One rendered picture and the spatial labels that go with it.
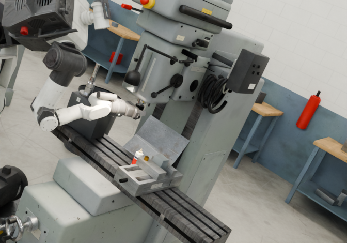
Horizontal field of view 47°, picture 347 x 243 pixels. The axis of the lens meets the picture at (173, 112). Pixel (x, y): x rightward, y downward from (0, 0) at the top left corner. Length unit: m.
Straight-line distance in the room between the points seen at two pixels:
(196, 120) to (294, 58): 3.96
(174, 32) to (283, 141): 4.50
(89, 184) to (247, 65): 0.95
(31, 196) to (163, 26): 1.00
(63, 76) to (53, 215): 0.64
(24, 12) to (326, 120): 4.82
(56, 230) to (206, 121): 0.97
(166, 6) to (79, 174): 0.91
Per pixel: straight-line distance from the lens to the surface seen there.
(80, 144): 2.18
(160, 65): 1.87
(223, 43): 2.20
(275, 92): 6.14
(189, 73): 2.03
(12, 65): 2.07
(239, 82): 1.98
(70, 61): 1.68
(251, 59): 1.96
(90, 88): 2.25
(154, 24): 1.87
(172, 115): 2.37
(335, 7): 6.07
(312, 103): 5.84
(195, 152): 2.31
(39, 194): 2.02
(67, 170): 2.07
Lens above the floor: 1.85
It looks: 16 degrees down
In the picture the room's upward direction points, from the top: 23 degrees clockwise
